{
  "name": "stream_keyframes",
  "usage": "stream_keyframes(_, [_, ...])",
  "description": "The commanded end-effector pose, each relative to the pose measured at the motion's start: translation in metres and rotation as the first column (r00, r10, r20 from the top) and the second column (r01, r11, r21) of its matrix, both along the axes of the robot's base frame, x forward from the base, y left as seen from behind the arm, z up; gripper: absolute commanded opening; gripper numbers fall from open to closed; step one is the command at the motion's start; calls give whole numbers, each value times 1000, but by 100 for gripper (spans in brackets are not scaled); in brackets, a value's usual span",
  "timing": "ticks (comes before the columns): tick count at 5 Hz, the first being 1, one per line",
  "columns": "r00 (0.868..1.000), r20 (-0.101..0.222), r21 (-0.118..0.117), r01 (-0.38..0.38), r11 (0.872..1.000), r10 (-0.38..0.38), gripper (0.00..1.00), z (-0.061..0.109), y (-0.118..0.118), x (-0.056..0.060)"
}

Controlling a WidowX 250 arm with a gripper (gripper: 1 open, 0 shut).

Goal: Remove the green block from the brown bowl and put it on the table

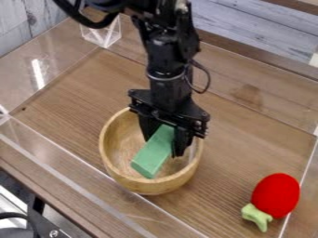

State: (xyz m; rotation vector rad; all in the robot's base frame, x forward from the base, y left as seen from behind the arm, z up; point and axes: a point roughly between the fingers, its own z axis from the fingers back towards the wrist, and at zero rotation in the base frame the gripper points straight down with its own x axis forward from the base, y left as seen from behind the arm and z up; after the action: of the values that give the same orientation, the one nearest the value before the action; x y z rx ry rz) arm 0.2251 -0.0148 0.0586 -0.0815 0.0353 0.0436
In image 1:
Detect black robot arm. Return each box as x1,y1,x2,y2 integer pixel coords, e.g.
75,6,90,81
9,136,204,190
53,0,210,156

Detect clear acrylic fence panel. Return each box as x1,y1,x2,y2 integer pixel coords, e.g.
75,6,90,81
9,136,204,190
0,115,206,238

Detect green rectangular block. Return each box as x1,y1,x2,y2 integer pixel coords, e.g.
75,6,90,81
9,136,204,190
131,125,174,179

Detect clear acrylic corner bracket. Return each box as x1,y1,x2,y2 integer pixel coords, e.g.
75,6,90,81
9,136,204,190
79,17,122,48

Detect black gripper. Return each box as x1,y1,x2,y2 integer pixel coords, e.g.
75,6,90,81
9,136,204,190
129,75,210,157

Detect brown wooden bowl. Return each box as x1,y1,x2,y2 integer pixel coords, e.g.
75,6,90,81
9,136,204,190
98,108,204,195

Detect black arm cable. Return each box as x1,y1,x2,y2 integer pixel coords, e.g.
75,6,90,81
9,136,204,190
185,59,213,95

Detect black metal table frame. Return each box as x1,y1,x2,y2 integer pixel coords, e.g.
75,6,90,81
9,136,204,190
0,182,73,238

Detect red plush radish toy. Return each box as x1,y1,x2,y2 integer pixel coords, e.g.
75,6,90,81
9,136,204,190
241,173,301,232

